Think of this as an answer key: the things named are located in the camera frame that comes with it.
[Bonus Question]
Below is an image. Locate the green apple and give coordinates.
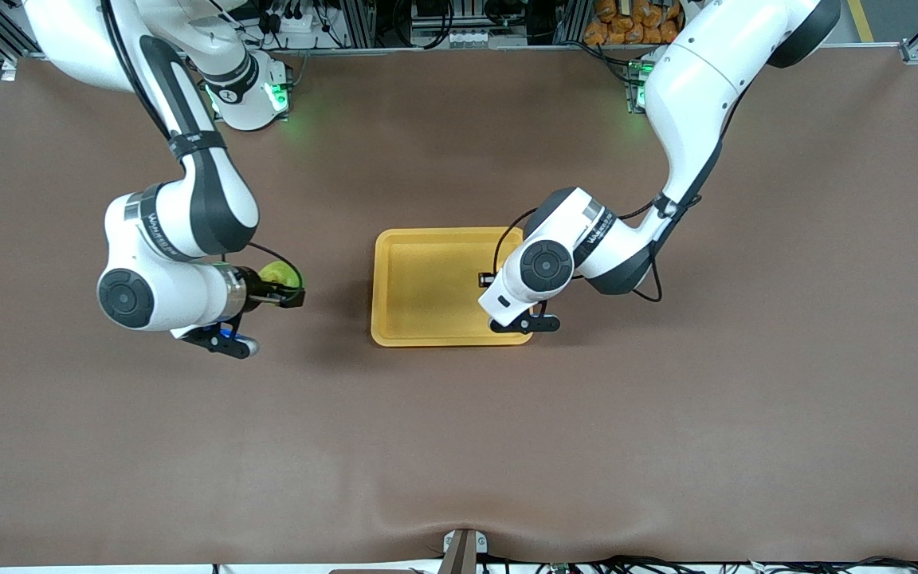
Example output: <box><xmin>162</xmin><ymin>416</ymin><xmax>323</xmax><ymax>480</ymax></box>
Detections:
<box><xmin>258</xmin><ymin>261</ymin><xmax>303</xmax><ymax>293</ymax></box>

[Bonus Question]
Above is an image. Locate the brown table mat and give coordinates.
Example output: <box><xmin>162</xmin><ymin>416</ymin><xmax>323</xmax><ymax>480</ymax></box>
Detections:
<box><xmin>0</xmin><ymin>44</ymin><xmax>918</xmax><ymax>568</ymax></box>

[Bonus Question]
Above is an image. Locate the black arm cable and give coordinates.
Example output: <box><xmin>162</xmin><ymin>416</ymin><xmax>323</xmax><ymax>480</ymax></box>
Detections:
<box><xmin>100</xmin><ymin>0</ymin><xmax>306</xmax><ymax>292</ymax></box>
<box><xmin>493</xmin><ymin>191</ymin><xmax>703</xmax><ymax>304</ymax></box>

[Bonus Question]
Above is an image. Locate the metal table clamp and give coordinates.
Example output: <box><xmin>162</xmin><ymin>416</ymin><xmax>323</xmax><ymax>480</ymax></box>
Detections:
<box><xmin>441</xmin><ymin>528</ymin><xmax>489</xmax><ymax>574</ymax></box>

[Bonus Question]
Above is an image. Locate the white connector block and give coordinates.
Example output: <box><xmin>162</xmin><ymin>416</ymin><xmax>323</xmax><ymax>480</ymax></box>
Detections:
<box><xmin>411</xmin><ymin>28</ymin><xmax>492</xmax><ymax>49</ymax></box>

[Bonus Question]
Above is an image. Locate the white power strip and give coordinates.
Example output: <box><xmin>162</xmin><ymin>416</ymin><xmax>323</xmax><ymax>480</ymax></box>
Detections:
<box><xmin>264</xmin><ymin>12</ymin><xmax>324</xmax><ymax>50</ymax></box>

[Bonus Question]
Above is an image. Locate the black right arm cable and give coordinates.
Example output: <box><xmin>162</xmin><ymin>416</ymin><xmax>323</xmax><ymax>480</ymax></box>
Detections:
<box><xmin>100</xmin><ymin>0</ymin><xmax>306</xmax><ymax>292</ymax></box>

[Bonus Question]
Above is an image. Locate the aluminium table edge rail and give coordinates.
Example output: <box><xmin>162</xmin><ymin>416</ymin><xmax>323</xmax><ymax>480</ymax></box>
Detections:
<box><xmin>17</xmin><ymin>44</ymin><xmax>906</xmax><ymax>61</ymax></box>

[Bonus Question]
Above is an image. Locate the yellow plastic tray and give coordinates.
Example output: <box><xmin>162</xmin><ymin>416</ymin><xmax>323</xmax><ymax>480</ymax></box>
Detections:
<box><xmin>371</xmin><ymin>226</ymin><xmax>536</xmax><ymax>348</ymax></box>

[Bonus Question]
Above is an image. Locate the pile of orange toy food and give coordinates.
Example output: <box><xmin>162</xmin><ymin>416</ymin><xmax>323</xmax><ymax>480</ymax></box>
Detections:
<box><xmin>584</xmin><ymin>0</ymin><xmax>707</xmax><ymax>46</ymax></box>

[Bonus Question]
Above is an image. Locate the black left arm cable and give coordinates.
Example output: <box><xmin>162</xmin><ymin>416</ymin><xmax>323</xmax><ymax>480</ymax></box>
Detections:
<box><xmin>493</xmin><ymin>191</ymin><xmax>703</xmax><ymax>304</ymax></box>

